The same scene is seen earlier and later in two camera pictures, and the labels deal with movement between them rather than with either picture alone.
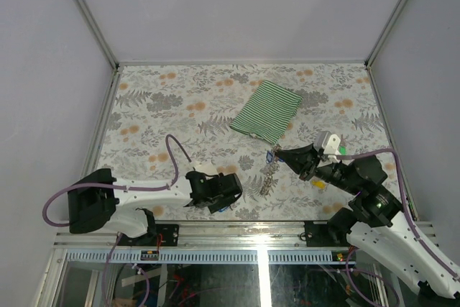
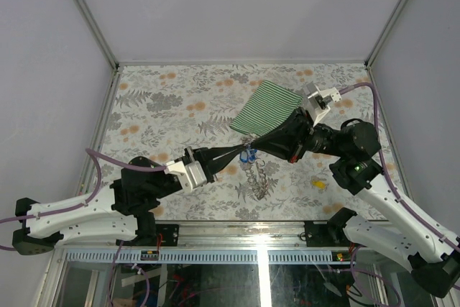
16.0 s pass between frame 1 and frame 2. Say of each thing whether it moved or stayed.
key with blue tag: moved
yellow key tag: stayed
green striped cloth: stayed
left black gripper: moved
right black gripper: moved
